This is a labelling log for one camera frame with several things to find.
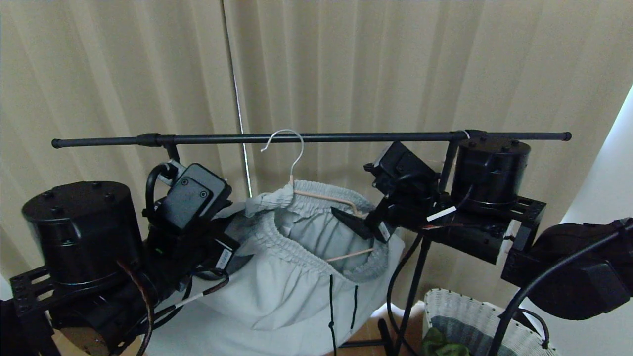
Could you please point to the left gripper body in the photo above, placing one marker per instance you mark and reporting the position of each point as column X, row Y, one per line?
column 193, row 252

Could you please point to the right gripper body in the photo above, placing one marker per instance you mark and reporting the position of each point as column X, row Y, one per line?
column 410, row 212

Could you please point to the pink clothes hanger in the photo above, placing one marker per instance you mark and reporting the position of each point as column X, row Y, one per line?
column 321, row 197

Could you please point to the pale grey shorts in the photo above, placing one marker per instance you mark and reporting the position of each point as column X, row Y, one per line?
column 287, row 287

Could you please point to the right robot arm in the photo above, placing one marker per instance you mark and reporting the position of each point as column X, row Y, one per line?
column 489, row 173

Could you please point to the black clothes rack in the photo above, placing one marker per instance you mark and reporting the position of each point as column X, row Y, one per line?
column 346, row 137

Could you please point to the white laundry basket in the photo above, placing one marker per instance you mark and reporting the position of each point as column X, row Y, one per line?
column 474, row 316

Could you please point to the green garment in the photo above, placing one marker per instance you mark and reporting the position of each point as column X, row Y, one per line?
column 440, row 346

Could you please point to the beige curtain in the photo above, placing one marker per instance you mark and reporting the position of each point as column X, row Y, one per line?
column 371, row 64

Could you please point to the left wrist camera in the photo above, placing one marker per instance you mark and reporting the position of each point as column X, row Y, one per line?
column 193, row 198

